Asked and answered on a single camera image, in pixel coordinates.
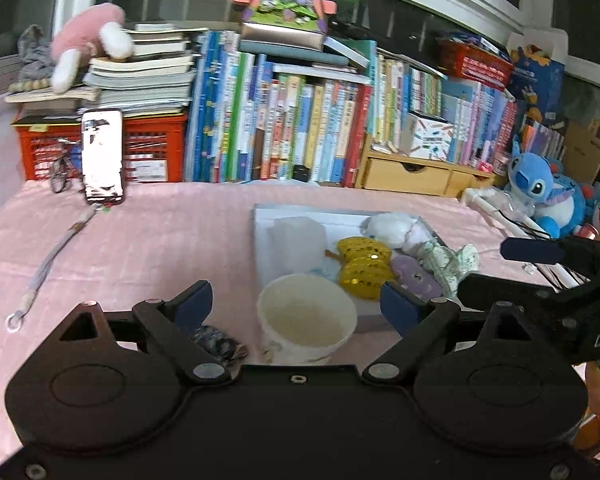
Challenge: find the stack of flat lying books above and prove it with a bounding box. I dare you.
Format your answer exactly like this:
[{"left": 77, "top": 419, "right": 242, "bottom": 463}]
[{"left": 82, "top": 22, "right": 203, "bottom": 111}]

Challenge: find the black cable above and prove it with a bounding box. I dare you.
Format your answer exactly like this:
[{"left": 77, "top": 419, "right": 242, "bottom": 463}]
[{"left": 495, "top": 210, "right": 588, "bottom": 286}]

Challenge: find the small wire bicycle model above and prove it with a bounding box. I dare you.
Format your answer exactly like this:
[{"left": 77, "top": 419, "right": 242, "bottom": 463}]
[{"left": 48, "top": 136, "right": 84, "bottom": 194}]

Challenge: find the brown cardboard board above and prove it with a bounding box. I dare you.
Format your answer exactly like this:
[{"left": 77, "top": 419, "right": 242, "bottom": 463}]
[{"left": 561, "top": 119, "right": 600, "bottom": 187}]

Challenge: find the white box with pencil print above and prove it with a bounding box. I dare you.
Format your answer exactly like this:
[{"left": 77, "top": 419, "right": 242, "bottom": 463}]
[{"left": 399, "top": 111, "right": 454, "bottom": 164}]

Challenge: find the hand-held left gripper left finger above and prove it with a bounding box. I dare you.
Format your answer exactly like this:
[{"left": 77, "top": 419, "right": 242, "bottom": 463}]
[{"left": 55, "top": 281, "right": 230, "bottom": 385}]

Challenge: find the smartphone with printed case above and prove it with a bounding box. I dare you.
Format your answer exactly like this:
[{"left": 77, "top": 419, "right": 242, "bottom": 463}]
[{"left": 81, "top": 108, "right": 126, "bottom": 206}]

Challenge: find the row of colourful upright books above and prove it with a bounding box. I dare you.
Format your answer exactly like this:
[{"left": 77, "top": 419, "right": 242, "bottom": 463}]
[{"left": 184, "top": 30, "right": 373, "bottom": 188}]

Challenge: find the row of slanted thin books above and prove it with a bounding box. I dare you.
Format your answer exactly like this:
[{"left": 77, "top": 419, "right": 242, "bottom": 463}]
[{"left": 519, "top": 117, "right": 567, "bottom": 161}]

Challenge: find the yellow sequin soft toy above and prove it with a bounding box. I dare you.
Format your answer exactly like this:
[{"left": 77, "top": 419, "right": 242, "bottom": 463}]
[{"left": 325, "top": 237, "right": 397, "bottom": 302}]

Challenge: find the blue alien plush toy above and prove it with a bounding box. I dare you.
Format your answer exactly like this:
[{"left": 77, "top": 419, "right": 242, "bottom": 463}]
[{"left": 509, "top": 136, "right": 589, "bottom": 239}]

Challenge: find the pink and white plush toy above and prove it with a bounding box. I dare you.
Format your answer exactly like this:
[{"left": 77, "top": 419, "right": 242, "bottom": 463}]
[{"left": 49, "top": 3, "right": 136, "bottom": 94}]

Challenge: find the white fluffy pompom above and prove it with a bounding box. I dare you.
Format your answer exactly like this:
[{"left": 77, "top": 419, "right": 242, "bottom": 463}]
[{"left": 362, "top": 212, "right": 417, "bottom": 249}]

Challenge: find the row of blue pink books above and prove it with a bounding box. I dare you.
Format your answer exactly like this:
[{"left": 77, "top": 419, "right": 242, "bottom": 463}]
[{"left": 440, "top": 77, "right": 521, "bottom": 166}]

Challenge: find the paper cup with coloured drawing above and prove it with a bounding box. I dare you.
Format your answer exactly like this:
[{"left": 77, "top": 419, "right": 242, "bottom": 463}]
[{"left": 257, "top": 273, "right": 357, "bottom": 366}]

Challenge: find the row of thin green books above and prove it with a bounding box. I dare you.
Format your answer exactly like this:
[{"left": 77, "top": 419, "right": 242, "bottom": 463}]
[{"left": 371, "top": 52, "right": 443, "bottom": 143}]

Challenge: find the grey knitted cloth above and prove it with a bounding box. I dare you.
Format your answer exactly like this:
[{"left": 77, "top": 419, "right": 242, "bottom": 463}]
[{"left": 17, "top": 24, "right": 57, "bottom": 82}]

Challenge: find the wooden drawer organiser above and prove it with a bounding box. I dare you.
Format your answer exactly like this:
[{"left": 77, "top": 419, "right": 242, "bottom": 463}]
[{"left": 355, "top": 134, "right": 502, "bottom": 199}]

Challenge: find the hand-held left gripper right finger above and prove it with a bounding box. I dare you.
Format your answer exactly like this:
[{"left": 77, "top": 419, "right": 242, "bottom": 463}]
[{"left": 362, "top": 281, "right": 546, "bottom": 383}]

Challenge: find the white plastic pole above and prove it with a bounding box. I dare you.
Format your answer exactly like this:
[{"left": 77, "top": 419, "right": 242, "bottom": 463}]
[{"left": 461, "top": 187, "right": 583, "bottom": 288}]

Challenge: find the dark crumpled wrapper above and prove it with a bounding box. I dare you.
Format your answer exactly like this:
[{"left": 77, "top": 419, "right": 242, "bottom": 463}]
[{"left": 190, "top": 325, "right": 249, "bottom": 364}]

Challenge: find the blue cardboard box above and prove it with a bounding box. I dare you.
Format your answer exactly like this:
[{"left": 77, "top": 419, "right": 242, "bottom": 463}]
[{"left": 509, "top": 44, "right": 567, "bottom": 122}]

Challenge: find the white shallow tray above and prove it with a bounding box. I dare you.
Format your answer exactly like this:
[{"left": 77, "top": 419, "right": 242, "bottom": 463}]
[{"left": 252, "top": 203, "right": 452, "bottom": 334}]

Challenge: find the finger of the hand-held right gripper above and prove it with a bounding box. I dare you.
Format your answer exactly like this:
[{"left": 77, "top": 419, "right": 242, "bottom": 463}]
[
  {"left": 500, "top": 236, "right": 600, "bottom": 267},
  {"left": 457, "top": 272, "right": 588, "bottom": 323}
]

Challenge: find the small red plastic basket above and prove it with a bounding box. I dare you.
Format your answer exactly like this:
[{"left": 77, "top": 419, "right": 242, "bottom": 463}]
[{"left": 436, "top": 39, "right": 514, "bottom": 92}]

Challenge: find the grey phone lanyard strap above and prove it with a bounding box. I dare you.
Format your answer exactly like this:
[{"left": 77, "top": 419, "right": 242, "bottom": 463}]
[{"left": 5, "top": 204, "right": 112, "bottom": 334}]

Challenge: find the purple soft round toy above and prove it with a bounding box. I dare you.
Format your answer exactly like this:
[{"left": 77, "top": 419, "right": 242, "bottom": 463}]
[{"left": 390, "top": 254, "right": 444, "bottom": 299}]

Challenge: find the large red plastic crate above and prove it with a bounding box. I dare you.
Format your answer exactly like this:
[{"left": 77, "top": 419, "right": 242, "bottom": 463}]
[{"left": 12, "top": 111, "right": 189, "bottom": 184}]

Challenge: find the silver flat box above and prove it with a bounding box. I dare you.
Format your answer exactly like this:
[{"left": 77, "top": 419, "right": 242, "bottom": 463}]
[{"left": 238, "top": 21, "right": 327, "bottom": 52}]

